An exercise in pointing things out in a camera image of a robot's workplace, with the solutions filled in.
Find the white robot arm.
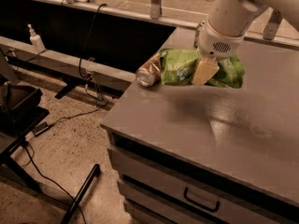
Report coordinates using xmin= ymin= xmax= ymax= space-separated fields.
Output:
xmin=192 ymin=0 xmax=299 ymax=85

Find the grey drawer with black handle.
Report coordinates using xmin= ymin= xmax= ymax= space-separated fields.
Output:
xmin=107 ymin=145 xmax=283 ymax=224

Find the green rice chip bag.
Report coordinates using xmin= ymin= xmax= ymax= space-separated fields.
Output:
xmin=160 ymin=49 xmax=245 ymax=89

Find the black stand frame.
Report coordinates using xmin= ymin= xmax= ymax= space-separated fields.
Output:
xmin=0 ymin=84 xmax=102 ymax=224

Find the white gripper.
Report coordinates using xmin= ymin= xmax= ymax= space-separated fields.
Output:
xmin=192 ymin=21 xmax=245 ymax=86

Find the black hanging cable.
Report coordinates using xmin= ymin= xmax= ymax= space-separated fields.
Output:
xmin=77 ymin=3 xmax=107 ymax=81

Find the metal window post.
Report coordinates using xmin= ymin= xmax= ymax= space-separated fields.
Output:
xmin=150 ymin=0 xmax=162 ymax=20

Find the black cable on floor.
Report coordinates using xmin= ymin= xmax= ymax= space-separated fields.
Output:
xmin=19 ymin=98 xmax=110 ymax=224

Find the white pump bottle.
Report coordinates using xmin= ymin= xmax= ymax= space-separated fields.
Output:
xmin=28 ymin=24 xmax=46 ymax=52

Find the brown can lying down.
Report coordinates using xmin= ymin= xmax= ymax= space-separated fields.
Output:
xmin=135 ymin=53 xmax=162 ymax=87

